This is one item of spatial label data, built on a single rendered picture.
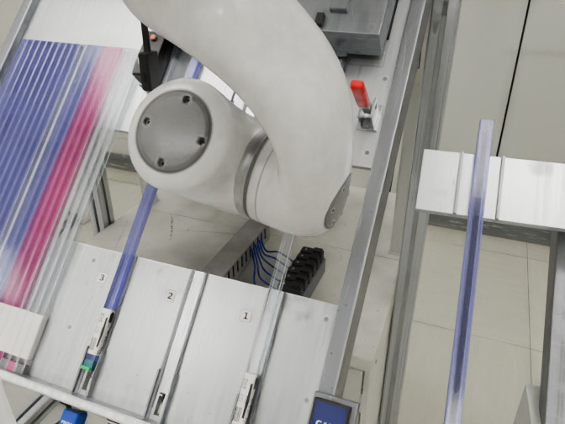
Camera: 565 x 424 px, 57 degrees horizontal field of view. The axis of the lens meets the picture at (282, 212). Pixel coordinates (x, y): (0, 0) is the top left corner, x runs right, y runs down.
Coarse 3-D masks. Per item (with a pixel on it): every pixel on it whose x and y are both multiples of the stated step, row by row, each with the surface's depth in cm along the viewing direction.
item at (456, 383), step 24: (480, 120) 55; (480, 144) 54; (480, 168) 53; (480, 192) 53; (480, 216) 52; (480, 240) 51; (456, 336) 49; (456, 360) 48; (456, 384) 47; (456, 408) 46
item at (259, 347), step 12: (288, 240) 65; (288, 252) 64; (276, 264) 64; (276, 276) 64; (276, 288) 63; (276, 300) 63; (264, 312) 63; (264, 324) 62; (264, 336) 62; (252, 348) 62; (264, 348) 62; (252, 360) 61; (252, 372) 61
